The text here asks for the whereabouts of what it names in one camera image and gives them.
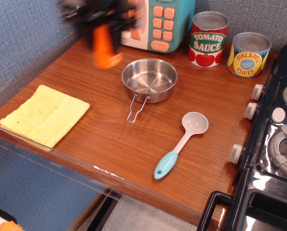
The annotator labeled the small steel pan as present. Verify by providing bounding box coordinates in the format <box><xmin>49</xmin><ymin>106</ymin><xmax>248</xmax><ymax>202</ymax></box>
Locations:
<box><xmin>121</xmin><ymin>58</ymin><xmax>178</xmax><ymax>124</ymax></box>

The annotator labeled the pineapple slices can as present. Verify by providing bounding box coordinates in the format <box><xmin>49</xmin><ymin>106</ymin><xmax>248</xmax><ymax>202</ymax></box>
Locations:
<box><xmin>227</xmin><ymin>32</ymin><xmax>272</xmax><ymax>78</ymax></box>

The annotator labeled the tomato sauce can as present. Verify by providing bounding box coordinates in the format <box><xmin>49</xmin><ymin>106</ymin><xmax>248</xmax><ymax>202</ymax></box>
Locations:
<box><xmin>188</xmin><ymin>11</ymin><xmax>229</xmax><ymax>68</ymax></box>

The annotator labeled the yellow folded towel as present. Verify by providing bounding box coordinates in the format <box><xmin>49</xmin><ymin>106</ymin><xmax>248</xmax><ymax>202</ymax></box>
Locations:
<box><xmin>0</xmin><ymin>85</ymin><xmax>90</xmax><ymax>152</ymax></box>

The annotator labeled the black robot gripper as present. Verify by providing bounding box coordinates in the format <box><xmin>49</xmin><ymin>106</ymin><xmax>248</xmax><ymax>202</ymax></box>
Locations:
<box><xmin>59</xmin><ymin>0</ymin><xmax>140</xmax><ymax>53</ymax></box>

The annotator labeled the teal toy microwave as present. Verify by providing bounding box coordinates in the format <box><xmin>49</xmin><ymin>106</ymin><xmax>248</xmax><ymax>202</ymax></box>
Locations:
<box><xmin>121</xmin><ymin>0</ymin><xmax>196</xmax><ymax>53</ymax></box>

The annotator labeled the grey spoon teal handle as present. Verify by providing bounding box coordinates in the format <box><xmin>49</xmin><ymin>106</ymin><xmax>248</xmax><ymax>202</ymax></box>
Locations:
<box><xmin>153</xmin><ymin>112</ymin><xmax>209</xmax><ymax>180</ymax></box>

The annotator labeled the orange fuzzy object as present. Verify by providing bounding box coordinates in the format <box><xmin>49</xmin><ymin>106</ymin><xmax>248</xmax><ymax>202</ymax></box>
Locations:
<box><xmin>0</xmin><ymin>221</ymin><xmax>24</xmax><ymax>231</ymax></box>

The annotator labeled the orange toy carrot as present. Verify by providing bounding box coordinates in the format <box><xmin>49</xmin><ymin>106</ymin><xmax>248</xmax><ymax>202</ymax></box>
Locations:
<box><xmin>92</xmin><ymin>25</ymin><xmax>124</xmax><ymax>70</ymax></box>

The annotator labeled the black toy stove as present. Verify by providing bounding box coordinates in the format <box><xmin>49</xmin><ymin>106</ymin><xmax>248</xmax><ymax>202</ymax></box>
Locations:
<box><xmin>198</xmin><ymin>44</ymin><xmax>287</xmax><ymax>231</ymax></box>

